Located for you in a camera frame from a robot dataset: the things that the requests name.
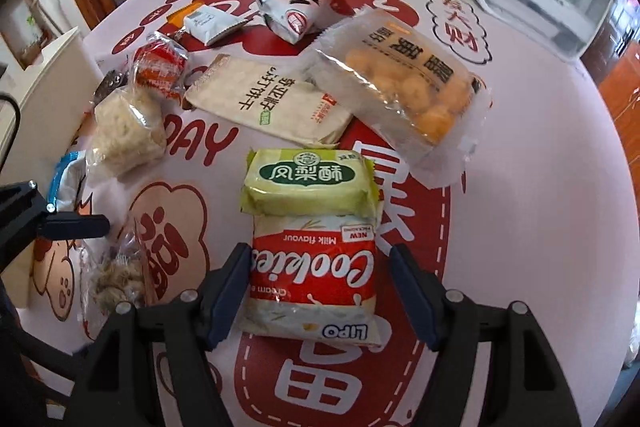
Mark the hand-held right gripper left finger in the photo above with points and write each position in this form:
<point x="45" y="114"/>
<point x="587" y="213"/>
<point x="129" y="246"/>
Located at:
<point x="226" y="302"/>

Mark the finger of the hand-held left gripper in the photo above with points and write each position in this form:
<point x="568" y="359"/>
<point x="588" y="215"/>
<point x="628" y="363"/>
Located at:
<point x="75" y="225"/>

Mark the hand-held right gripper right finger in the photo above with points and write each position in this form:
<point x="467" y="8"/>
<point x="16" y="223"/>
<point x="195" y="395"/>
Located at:
<point x="412" y="292"/>

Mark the blue and white snack packet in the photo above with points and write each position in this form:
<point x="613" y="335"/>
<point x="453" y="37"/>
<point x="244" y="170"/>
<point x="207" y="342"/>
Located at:
<point x="62" y="177"/>

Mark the clear bag of nut snacks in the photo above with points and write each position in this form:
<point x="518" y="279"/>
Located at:
<point x="115" y="279"/>

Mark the red and white cookie packet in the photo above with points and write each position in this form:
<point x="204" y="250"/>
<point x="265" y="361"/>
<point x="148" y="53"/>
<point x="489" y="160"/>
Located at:
<point x="310" y="277"/>

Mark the clear bag of rice crisps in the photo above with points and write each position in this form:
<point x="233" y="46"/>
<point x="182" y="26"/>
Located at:
<point x="127" y="129"/>

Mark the green pastry packet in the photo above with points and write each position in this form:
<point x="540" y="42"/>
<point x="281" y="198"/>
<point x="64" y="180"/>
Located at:
<point x="310" y="187"/>

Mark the dark snack wrapper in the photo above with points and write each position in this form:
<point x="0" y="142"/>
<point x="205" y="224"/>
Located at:
<point x="107" y="86"/>

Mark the red snack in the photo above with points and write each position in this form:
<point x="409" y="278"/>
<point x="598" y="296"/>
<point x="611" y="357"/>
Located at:
<point x="157" y="66"/>

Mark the clear bag of yellow puffs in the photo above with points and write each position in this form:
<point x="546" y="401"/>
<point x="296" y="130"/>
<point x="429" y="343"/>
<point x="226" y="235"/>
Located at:
<point x="400" y="92"/>

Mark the beige cracker packet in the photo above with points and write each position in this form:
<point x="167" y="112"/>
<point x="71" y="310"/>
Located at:
<point x="270" y="102"/>

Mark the orange and white snack packet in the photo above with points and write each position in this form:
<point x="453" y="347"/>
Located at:
<point x="210" y="23"/>

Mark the white and red chips bag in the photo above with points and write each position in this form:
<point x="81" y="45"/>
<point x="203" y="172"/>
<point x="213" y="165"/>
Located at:
<point x="295" y="7"/>

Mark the pink printed tablecloth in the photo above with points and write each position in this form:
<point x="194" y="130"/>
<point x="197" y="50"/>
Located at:
<point x="525" y="207"/>

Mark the wooden side cabinet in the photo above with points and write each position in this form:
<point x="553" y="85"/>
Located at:
<point x="620" y="67"/>

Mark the wooden wall shelf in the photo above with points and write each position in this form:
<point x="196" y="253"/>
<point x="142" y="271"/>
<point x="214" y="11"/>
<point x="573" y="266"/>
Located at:
<point x="22" y="27"/>

